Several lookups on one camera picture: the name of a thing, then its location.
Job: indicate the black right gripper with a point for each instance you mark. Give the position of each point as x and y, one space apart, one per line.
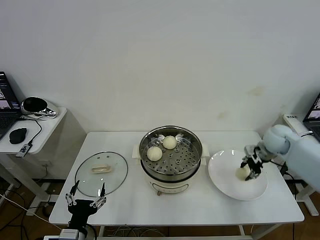
256 160

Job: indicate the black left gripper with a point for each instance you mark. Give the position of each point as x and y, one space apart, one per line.
81 207

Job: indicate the white steamed baozi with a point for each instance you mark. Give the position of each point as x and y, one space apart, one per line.
154 153
169 142
242 173

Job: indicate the round glass pot lid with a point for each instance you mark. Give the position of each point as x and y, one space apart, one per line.
105 180

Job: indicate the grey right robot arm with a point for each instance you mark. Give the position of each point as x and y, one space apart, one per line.
300 155

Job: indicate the stainless steel steamer basket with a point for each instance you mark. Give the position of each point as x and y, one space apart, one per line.
170 175

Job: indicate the round white plate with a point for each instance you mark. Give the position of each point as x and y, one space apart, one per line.
225 180

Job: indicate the black power brick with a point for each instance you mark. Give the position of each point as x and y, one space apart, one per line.
284 170

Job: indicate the white side desk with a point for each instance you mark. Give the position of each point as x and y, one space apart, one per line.
292 122
50 130

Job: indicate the grey usb adapter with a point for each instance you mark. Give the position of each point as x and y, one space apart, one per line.
23 150

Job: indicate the cream electric cooker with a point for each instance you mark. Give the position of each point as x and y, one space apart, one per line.
170 187

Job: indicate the black open laptop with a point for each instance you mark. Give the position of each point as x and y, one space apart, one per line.
313 115
7 100

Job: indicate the black computer mouse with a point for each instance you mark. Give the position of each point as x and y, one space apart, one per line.
18 135

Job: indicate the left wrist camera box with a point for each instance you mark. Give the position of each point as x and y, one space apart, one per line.
68 235

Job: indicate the white wall socket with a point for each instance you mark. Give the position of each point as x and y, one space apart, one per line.
46 164

